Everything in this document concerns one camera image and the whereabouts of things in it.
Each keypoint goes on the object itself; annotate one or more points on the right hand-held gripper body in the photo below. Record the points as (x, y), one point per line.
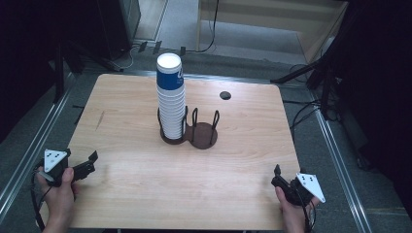
(309, 186)

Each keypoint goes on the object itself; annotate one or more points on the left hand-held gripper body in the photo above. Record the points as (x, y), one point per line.
(51, 160)

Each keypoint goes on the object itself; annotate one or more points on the dark wooden cup holder rack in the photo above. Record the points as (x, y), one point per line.
(202, 134)

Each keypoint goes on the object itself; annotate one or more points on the stack of paper cups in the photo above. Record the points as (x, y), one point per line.
(171, 113)

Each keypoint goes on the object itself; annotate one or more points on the person's right hand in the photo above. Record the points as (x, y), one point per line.
(296, 215)

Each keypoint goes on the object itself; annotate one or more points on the person's left hand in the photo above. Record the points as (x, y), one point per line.
(60, 200)

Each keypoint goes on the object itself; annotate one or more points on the black metal stand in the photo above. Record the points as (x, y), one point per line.
(324, 71)
(60, 71)

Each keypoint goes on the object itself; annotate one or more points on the black cabinet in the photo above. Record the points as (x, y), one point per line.
(118, 26)

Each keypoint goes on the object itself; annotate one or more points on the light wooden furniture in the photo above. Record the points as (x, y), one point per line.
(259, 19)

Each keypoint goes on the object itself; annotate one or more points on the aluminium floor rail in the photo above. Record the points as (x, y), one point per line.
(343, 174)
(32, 152)

